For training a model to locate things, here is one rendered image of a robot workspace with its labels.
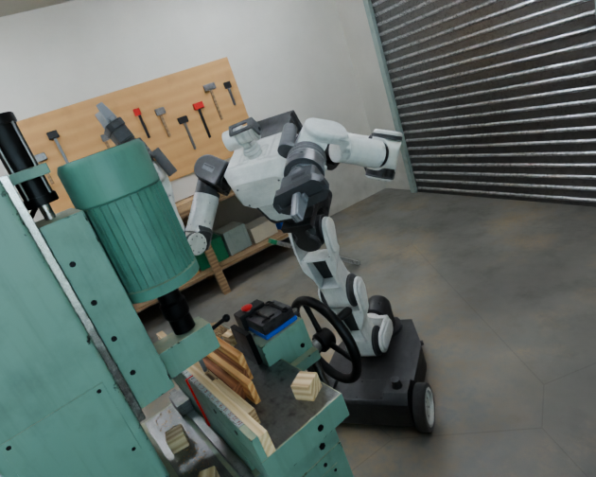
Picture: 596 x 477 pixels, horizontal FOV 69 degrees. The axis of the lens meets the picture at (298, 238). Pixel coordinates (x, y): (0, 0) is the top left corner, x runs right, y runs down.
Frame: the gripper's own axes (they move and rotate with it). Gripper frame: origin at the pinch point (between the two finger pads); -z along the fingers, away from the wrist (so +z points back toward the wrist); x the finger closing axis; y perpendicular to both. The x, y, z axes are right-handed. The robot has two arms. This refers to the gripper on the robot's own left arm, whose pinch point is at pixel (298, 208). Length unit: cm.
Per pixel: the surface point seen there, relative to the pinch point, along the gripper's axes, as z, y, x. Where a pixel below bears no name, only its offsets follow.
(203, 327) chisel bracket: -9.6, -13.1, 34.1
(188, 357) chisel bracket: -15.4, -14.6, 38.2
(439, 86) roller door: 323, -149, -12
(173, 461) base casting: -31, -30, 52
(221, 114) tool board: 315, -65, 177
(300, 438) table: -31.1, -28.7, 14.9
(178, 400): -16, -30, 57
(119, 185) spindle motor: -2.8, 22.8, 25.3
